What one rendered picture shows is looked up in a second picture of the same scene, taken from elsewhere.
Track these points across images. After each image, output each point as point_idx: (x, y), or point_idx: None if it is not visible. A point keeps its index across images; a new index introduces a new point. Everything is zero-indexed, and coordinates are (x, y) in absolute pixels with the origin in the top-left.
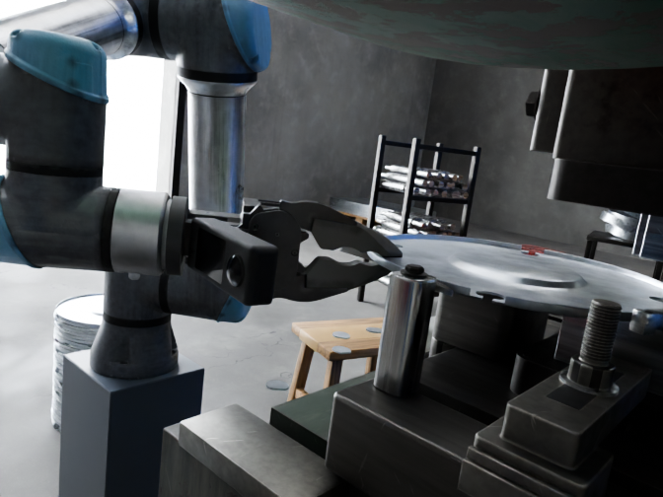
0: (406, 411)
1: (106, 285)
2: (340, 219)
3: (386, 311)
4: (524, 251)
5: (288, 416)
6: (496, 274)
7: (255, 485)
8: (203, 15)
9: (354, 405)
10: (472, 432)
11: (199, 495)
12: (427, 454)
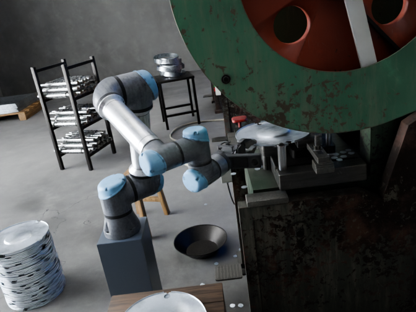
0: (292, 170)
1: (110, 205)
2: (249, 140)
3: (280, 154)
4: (256, 124)
5: (259, 189)
6: (278, 135)
7: (276, 200)
8: (142, 90)
9: (285, 174)
10: (303, 167)
11: (257, 214)
12: (303, 174)
